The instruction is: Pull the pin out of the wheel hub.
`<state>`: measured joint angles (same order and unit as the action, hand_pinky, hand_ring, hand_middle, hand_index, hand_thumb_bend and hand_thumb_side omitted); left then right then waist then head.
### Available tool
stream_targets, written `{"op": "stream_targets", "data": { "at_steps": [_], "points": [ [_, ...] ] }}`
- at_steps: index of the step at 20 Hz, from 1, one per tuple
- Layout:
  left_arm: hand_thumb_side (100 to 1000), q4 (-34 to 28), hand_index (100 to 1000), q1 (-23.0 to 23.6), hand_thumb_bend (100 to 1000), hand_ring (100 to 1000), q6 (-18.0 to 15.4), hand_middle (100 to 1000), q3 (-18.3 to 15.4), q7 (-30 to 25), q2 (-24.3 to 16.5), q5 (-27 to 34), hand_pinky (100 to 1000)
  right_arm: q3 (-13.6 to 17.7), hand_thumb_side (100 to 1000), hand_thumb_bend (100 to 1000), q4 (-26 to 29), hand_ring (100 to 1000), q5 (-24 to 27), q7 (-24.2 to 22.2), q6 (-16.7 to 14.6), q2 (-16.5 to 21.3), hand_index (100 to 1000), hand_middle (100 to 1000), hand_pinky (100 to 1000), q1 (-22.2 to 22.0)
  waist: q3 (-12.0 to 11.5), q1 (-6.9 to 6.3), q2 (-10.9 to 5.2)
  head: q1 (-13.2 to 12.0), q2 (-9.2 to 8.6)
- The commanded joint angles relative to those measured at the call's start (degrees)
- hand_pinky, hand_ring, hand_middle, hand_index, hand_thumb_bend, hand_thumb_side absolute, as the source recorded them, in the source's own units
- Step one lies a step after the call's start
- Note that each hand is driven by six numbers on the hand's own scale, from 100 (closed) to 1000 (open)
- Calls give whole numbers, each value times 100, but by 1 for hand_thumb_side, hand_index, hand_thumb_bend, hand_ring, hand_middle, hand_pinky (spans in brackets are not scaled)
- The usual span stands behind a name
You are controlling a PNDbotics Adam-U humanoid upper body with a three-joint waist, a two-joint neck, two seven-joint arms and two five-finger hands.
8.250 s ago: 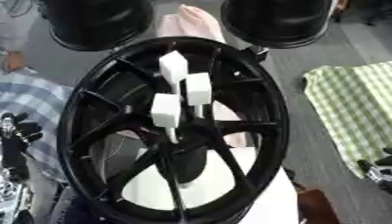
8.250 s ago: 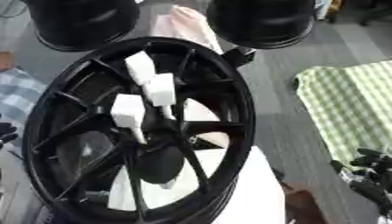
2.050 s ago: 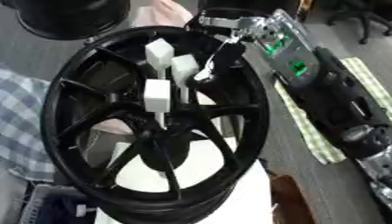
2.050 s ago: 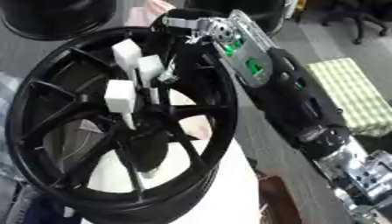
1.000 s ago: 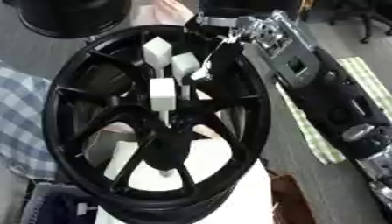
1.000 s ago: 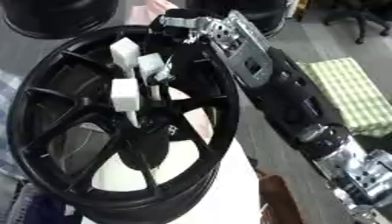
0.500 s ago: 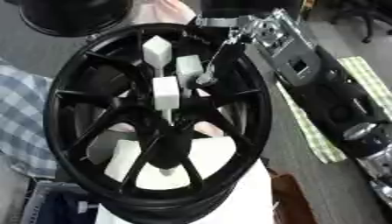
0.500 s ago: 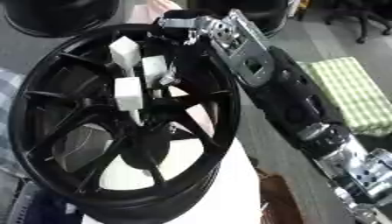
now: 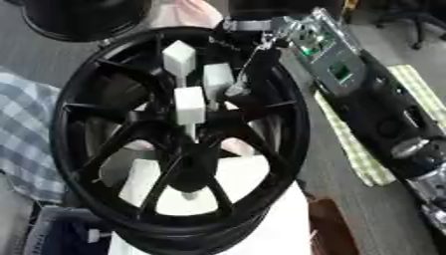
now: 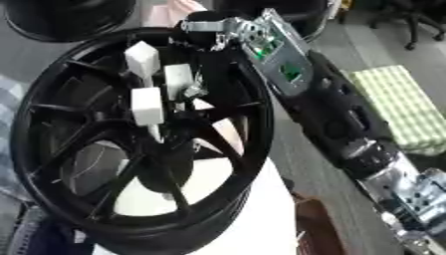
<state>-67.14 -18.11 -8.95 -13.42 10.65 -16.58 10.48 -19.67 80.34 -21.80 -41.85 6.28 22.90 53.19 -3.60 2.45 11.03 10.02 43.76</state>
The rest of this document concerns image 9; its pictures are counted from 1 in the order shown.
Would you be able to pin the brown wooden box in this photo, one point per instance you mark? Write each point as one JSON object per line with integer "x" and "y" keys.
{"x": 331, "y": 229}

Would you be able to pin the black office chair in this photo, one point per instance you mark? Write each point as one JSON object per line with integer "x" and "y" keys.
{"x": 415, "y": 20}

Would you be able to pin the pink cloth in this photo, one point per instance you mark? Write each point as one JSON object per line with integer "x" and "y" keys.
{"x": 186, "y": 13}

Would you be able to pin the black round tyre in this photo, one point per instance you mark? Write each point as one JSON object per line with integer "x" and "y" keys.
{"x": 81, "y": 16}

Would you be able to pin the black spoked wheel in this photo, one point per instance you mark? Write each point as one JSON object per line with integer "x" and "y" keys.
{"x": 273, "y": 132}

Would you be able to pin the silver and black right robot arm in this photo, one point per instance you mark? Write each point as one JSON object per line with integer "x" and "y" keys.
{"x": 371, "y": 109}

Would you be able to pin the dark blue crate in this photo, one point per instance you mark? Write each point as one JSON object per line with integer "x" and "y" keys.
{"x": 64, "y": 232}

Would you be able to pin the white wheel stand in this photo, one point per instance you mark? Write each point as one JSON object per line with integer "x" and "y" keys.
{"x": 279, "y": 225}

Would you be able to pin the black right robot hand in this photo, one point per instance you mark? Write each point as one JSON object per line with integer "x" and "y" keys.
{"x": 262, "y": 71}

